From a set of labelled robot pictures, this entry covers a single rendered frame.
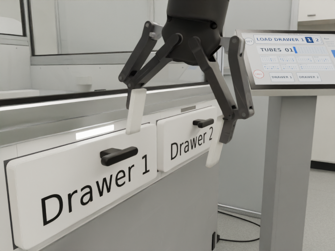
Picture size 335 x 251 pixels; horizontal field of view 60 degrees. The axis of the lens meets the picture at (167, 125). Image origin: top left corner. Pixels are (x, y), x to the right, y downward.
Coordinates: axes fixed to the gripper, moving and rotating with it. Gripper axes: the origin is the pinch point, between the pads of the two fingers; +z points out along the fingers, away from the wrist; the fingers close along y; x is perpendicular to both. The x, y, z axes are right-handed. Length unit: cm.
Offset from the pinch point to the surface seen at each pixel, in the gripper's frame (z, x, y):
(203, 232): 41, -40, 3
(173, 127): 4.2, -18.1, 9.2
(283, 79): -6, -83, 1
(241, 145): 49, -160, 27
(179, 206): 25.5, -24.1, 6.5
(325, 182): 88, -259, -34
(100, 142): 2.8, 4.0, 9.6
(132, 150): 3.5, 0.9, 5.8
